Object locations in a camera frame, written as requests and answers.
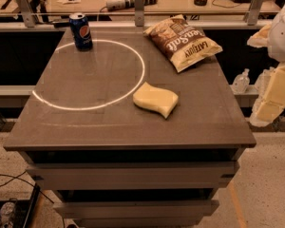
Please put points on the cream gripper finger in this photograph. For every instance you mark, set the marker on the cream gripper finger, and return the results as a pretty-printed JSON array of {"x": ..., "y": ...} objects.
[
  {"x": 270, "y": 104},
  {"x": 260, "y": 38}
]

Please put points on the brown chip bag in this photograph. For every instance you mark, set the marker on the brown chip bag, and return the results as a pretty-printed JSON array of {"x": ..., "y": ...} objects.
[{"x": 182, "y": 44}]

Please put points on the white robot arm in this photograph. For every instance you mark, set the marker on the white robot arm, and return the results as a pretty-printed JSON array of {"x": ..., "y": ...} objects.
[{"x": 276, "y": 38}]

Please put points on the yellow wavy sponge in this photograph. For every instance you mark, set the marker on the yellow wavy sponge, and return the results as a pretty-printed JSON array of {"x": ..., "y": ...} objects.
[{"x": 155, "y": 99}]

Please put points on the clear sanitizer bottle right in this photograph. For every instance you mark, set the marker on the clear sanitizer bottle right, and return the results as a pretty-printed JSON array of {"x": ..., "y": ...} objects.
[{"x": 263, "y": 79}]

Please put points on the clear sanitizer bottle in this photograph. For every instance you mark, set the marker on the clear sanitizer bottle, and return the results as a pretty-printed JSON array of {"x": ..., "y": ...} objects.
[
  {"x": 241, "y": 82},
  {"x": 263, "y": 79}
]

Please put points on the clear sanitizer bottle left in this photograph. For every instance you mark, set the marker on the clear sanitizer bottle left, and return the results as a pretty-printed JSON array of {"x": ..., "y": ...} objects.
[{"x": 241, "y": 82}]

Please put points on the lower grey drawer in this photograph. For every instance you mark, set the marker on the lower grey drawer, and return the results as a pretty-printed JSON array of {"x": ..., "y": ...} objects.
[{"x": 136, "y": 209}]

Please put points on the grey drawer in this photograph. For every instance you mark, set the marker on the grey drawer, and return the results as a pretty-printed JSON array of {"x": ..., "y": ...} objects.
[
  {"x": 133, "y": 176},
  {"x": 136, "y": 209}
]

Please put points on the grey drawer cabinet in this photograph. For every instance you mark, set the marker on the grey drawer cabinet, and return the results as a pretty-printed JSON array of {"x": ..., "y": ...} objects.
[{"x": 82, "y": 111}]

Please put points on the blue pepsi can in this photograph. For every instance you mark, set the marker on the blue pepsi can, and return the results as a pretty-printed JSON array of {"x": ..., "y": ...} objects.
[{"x": 80, "y": 31}]

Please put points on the upper grey drawer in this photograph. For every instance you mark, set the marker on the upper grey drawer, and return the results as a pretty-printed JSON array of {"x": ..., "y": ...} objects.
[{"x": 133, "y": 176}]

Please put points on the black floor crate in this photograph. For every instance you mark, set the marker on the black floor crate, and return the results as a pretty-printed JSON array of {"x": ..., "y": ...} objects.
[{"x": 17, "y": 213}]

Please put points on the metal railing frame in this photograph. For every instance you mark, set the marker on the metal railing frame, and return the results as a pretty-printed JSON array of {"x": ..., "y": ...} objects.
[{"x": 215, "y": 14}]

